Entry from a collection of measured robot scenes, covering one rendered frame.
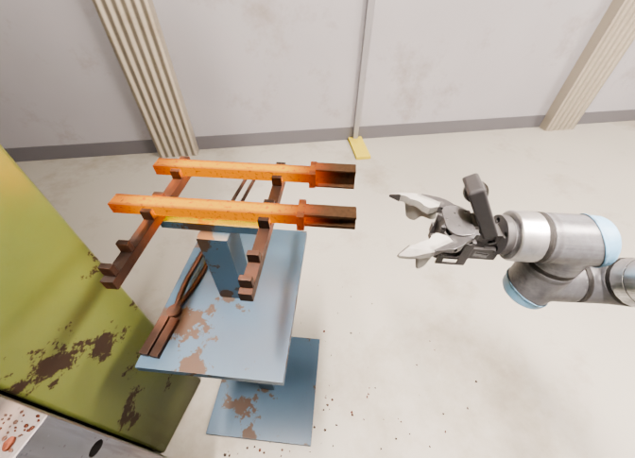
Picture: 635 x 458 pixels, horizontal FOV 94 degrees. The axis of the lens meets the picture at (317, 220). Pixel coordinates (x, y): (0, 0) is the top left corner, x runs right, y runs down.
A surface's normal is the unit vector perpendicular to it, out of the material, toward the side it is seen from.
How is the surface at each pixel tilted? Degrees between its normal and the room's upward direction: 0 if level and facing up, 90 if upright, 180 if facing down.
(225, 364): 0
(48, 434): 90
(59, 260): 90
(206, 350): 0
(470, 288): 0
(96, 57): 90
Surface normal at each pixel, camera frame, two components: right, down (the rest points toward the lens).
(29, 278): 0.96, 0.20
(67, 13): 0.15, 0.70
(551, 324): 0.01, -0.70
